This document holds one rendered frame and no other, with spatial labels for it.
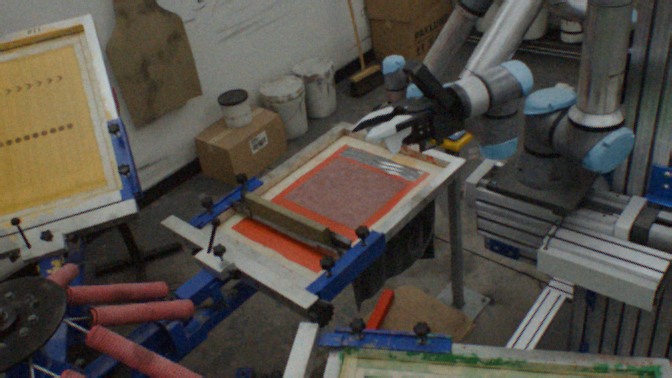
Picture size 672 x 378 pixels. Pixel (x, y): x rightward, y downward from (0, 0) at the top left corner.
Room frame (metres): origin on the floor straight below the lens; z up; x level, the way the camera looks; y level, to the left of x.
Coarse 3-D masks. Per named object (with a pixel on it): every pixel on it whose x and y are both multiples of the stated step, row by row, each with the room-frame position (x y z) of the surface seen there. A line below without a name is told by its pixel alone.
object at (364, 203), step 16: (368, 176) 1.83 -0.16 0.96; (384, 176) 1.82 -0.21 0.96; (400, 176) 1.80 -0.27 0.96; (352, 192) 1.75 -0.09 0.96; (368, 192) 1.74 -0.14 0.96; (384, 192) 1.72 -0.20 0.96; (400, 192) 1.70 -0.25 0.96; (336, 208) 1.68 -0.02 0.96; (352, 208) 1.66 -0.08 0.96; (368, 208) 1.65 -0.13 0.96; (384, 208) 1.63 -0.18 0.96; (336, 224) 1.59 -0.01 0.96; (352, 224) 1.58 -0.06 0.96; (368, 224) 1.56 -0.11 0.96; (288, 240) 1.56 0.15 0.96; (352, 240) 1.50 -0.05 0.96; (288, 256) 1.48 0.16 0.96; (304, 256) 1.47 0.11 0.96; (320, 256) 1.45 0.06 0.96
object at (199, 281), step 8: (200, 272) 1.38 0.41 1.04; (208, 272) 1.38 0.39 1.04; (192, 280) 1.35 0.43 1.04; (200, 280) 1.35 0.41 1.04; (208, 280) 1.34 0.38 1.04; (216, 280) 1.35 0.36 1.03; (224, 280) 1.37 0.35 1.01; (184, 288) 1.33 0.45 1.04; (192, 288) 1.32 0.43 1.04; (200, 288) 1.31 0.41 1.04; (208, 288) 1.33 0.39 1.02; (176, 296) 1.31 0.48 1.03; (184, 296) 1.29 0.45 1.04; (192, 296) 1.29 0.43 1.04; (200, 296) 1.31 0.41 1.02; (208, 296) 1.32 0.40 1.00
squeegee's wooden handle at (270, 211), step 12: (252, 204) 1.68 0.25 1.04; (264, 204) 1.64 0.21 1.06; (276, 204) 1.62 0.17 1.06; (264, 216) 1.64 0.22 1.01; (276, 216) 1.59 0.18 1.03; (288, 216) 1.55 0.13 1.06; (300, 216) 1.54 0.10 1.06; (288, 228) 1.56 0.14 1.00; (300, 228) 1.51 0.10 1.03; (312, 228) 1.47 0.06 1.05; (324, 228) 1.45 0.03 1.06; (312, 240) 1.48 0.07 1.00; (324, 240) 1.44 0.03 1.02
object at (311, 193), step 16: (336, 160) 1.98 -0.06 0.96; (352, 160) 1.96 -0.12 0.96; (304, 176) 1.91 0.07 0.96; (320, 176) 1.89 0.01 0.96; (336, 176) 1.87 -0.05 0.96; (352, 176) 1.85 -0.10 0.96; (288, 192) 1.83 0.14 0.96; (304, 192) 1.81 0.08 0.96; (320, 192) 1.79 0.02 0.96; (336, 192) 1.77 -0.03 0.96; (288, 208) 1.73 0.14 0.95; (304, 208) 1.71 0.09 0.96; (320, 208) 1.70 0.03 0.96; (240, 224) 1.69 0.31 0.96; (256, 224) 1.67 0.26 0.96; (256, 240) 1.59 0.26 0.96; (272, 240) 1.57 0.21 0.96
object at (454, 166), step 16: (336, 128) 2.16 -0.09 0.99; (320, 144) 2.06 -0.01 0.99; (384, 144) 2.00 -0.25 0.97; (288, 160) 1.99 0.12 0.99; (304, 160) 2.00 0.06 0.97; (432, 160) 1.84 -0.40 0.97; (448, 160) 1.79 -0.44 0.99; (464, 160) 1.77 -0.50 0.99; (272, 176) 1.90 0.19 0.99; (448, 176) 1.70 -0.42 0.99; (256, 192) 1.83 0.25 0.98; (432, 192) 1.63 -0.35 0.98; (400, 208) 1.57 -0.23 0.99; (416, 208) 1.57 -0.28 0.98; (208, 224) 1.68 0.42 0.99; (384, 224) 1.51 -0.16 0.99; (400, 224) 1.51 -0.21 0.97; (224, 240) 1.58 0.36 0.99; (256, 256) 1.47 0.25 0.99; (288, 272) 1.37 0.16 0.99; (304, 288) 1.29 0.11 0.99
